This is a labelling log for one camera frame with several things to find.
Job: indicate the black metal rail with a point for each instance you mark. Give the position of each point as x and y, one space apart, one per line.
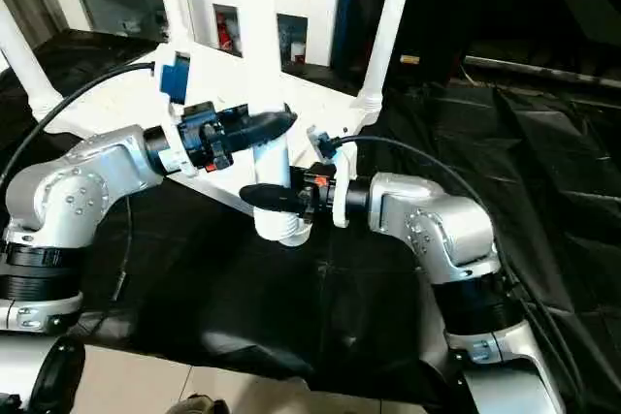
543 70

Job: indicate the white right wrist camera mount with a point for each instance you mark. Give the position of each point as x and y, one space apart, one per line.
347 176

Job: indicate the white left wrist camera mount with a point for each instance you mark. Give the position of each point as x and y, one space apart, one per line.
174 74

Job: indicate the white plastic table top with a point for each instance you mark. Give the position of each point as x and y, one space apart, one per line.
218 79

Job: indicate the dark blue upright panel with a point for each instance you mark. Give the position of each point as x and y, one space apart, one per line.
347 11

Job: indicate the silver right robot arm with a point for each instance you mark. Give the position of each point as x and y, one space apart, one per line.
436 220

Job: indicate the red packet in cabinet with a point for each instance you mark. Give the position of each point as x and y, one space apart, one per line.
222 31

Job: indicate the small tan label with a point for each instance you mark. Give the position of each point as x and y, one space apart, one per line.
410 59

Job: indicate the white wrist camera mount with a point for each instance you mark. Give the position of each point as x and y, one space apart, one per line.
174 74
347 176

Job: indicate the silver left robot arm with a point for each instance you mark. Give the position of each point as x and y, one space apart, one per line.
87 176

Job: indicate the white plastic table leg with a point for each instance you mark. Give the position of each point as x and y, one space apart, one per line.
259 45
29 65
385 31
172 2

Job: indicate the black mat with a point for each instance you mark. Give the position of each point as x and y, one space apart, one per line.
291 297

